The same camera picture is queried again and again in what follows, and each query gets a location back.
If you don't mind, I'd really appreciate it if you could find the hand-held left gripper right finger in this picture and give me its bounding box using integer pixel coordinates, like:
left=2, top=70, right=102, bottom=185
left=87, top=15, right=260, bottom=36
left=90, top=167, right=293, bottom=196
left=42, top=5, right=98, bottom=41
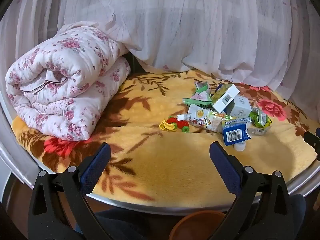
left=209, top=141, right=307, bottom=240

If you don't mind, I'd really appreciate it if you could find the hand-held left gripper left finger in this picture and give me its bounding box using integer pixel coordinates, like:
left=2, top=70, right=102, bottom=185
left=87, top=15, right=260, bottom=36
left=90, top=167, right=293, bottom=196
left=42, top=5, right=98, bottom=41
left=27, top=142, right=112, bottom=240

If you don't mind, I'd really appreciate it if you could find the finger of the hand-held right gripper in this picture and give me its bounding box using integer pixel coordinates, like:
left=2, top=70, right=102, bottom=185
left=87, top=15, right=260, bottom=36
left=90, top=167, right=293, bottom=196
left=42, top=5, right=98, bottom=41
left=303, top=127, right=320, bottom=154

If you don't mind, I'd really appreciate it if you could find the white cube box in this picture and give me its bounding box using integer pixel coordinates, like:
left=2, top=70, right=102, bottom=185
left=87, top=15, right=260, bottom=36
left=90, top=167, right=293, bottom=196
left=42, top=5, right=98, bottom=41
left=226, top=95, right=252, bottom=118

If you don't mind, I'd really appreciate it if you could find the orange plastic bin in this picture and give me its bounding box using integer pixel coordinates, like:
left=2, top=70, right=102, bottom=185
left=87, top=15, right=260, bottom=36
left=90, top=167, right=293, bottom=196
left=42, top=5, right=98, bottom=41
left=169, top=210, right=227, bottom=240

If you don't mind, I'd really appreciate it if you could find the green white torn wrapper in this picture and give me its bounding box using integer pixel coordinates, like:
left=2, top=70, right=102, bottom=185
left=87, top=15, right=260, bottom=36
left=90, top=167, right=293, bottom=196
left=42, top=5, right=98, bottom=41
left=182, top=90, right=213, bottom=107

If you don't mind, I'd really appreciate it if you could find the blue barcode carton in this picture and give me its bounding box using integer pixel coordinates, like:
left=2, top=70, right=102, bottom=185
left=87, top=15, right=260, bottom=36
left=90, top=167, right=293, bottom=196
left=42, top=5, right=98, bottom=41
left=221, top=117, right=252, bottom=146

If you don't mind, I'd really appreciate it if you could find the white spout pouch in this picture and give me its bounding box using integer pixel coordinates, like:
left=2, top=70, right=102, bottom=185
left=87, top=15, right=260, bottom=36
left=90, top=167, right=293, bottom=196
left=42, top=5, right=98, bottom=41
left=176, top=104, right=238, bottom=133

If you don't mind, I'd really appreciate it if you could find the green yellow snack wrapper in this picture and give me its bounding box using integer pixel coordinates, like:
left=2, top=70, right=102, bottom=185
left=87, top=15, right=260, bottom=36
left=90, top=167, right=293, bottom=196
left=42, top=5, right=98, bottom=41
left=250, top=106, right=273, bottom=128

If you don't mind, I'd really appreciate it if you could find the yellow floral plush blanket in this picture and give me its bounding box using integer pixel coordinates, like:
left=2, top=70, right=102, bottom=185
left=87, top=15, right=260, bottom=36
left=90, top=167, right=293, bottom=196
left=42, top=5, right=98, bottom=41
left=11, top=70, right=318, bottom=209

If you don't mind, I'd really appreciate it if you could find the red yellow toy car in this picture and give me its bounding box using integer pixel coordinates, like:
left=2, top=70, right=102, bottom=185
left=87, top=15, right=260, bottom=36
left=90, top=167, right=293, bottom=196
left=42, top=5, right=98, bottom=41
left=160, top=116, right=190, bottom=133

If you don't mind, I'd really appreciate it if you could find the green white barcode box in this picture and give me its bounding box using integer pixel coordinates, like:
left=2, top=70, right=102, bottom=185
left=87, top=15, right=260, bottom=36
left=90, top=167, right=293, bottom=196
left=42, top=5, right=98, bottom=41
left=211, top=84, right=240, bottom=113

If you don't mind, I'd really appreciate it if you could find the small green torn wrapper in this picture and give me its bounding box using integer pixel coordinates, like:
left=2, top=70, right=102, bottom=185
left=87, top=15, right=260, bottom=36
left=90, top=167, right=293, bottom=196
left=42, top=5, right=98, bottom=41
left=194, top=81, right=210, bottom=93

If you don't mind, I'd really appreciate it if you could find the folded pink floral quilt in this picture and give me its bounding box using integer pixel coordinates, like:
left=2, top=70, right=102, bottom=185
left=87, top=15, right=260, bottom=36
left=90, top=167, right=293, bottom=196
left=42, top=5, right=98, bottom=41
left=5, top=24, right=132, bottom=142

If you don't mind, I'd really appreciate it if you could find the white sheer curtain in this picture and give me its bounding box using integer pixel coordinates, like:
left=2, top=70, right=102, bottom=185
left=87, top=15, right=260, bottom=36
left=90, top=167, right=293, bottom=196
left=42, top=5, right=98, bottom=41
left=0, top=0, right=320, bottom=103

